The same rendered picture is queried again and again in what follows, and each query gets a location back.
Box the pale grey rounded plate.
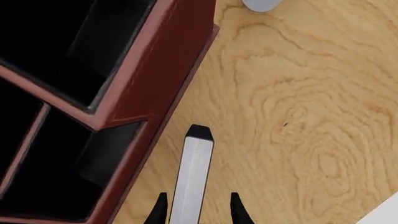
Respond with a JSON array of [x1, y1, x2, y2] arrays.
[[241, 0, 282, 13]]

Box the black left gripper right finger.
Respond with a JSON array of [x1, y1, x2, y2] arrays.
[[230, 192, 254, 224]]

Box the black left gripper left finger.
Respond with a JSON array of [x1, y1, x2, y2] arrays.
[[143, 192, 169, 224]]

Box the red-brown desk caddy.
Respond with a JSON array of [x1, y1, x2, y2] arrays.
[[0, 0, 221, 224]]

